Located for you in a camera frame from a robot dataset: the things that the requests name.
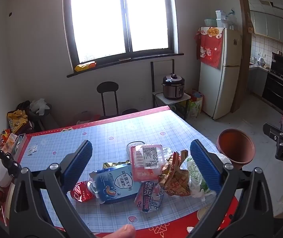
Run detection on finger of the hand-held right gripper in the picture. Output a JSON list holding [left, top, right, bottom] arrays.
[[263, 123, 283, 140]]

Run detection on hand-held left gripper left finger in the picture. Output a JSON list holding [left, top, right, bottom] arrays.
[[9, 139, 95, 238]]

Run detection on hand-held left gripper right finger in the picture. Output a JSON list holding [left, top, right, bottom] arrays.
[[189, 139, 273, 238]]

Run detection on white green plastic bag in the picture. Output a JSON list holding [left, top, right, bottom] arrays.
[[186, 154, 218, 201]]

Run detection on crushed red can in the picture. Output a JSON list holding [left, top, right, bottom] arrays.
[[70, 181, 95, 203]]

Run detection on gold red wrapper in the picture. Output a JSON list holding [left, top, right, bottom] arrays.
[[160, 150, 192, 197]]

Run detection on gold foil wrapper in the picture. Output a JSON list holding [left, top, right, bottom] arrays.
[[103, 161, 131, 170]]

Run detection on clear plastic wrapper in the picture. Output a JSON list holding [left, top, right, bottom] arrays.
[[162, 147, 175, 163]]

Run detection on brown plastic basin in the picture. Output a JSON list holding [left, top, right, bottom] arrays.
[[217, 128, 255, 170]]

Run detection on blue cardboard box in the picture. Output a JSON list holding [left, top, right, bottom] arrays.
[[89, 164, 144, 205]]

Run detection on silver scrubbing pad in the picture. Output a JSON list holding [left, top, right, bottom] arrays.
[[126, 141, 145, 154]]

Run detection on red plastic package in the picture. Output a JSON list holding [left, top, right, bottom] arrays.
[[130, 144, 167, 182]]

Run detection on person's left hand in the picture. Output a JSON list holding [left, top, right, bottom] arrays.
[[113, 224, 136, 238]]

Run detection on black stove oven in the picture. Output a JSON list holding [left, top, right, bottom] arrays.
[[262, 71, 283, 113]]

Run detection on blue plaid tablecloth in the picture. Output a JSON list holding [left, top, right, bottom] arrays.
[[15, 105, 240, 238]]

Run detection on grey kitchen counter cabinet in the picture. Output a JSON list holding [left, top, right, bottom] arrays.
[[248, 64, 268, 97]]

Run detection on green white sack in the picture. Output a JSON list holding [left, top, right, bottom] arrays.
[[187, 99, 203, 118]]

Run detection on grey box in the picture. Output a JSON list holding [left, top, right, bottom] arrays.
[[14, 133, 26, 154]]

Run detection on cream refrigerator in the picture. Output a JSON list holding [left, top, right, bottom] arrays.
[[198, 27, 243, 120]]

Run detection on red shopping bag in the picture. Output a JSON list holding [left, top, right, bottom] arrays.
[[191, 90, 204, 102]]

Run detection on dark low stool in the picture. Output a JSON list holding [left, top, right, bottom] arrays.
[[122, 108, 139, 116]]

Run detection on yellow snack bags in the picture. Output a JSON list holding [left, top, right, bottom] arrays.
[[7, 109, 29, 133]]

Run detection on red snack packets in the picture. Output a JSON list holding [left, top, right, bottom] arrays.
[[0, 129, 18, 152]]

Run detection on white jar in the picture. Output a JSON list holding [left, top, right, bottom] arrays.
[[0, 159, 12, 187]]

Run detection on electric pressure cooker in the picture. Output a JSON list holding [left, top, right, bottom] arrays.
[[162, 73, 185, 101]]

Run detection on black round stool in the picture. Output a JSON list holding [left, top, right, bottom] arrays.
[[97, 82, 121, 117]]

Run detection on red printed cloth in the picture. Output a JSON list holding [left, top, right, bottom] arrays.
[[194, 27, 224, 68]]

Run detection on yellow snack packet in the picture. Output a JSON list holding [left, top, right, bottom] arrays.
[[74, 61, 97, 72]]

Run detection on clear plastic containers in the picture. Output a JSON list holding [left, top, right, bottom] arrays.
[[227, 9, 237, 29]]

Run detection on white plastic container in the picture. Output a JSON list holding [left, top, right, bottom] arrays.
[[215, 10, 227, 28]]

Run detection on dark framed window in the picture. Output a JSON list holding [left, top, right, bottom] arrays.
[[63, 0, 184, 78]]

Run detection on kitchen wall cabinets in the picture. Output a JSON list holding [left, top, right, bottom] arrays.
[[249, 10, 283, 42]]

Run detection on wooden door frame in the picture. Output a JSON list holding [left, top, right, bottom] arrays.
[[231, 0, 283, 113]]

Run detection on paper wall hanging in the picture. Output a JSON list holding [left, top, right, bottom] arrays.
[[246, 12, 255, 33]]

